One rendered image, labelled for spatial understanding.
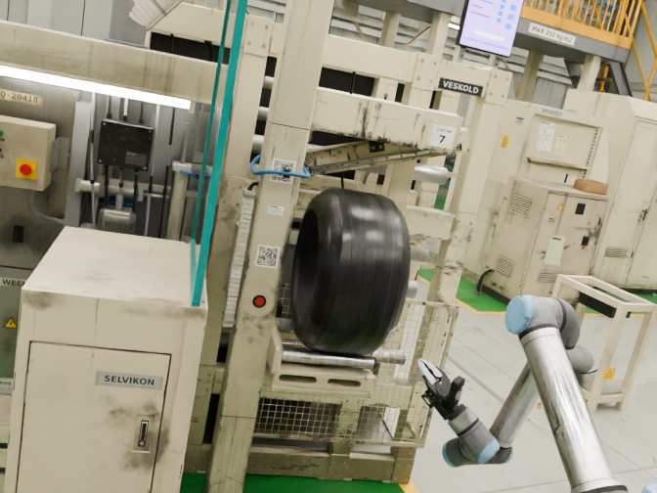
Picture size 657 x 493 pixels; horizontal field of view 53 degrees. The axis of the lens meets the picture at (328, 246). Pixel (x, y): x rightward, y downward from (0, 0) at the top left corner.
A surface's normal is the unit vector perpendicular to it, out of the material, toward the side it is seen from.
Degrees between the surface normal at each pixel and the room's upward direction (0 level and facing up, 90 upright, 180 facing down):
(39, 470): 90
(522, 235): 90
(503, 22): 90
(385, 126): 90
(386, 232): 44
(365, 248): 58
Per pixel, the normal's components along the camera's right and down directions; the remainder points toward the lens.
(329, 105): 0.20, 0.27
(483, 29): 0.43, 0.30
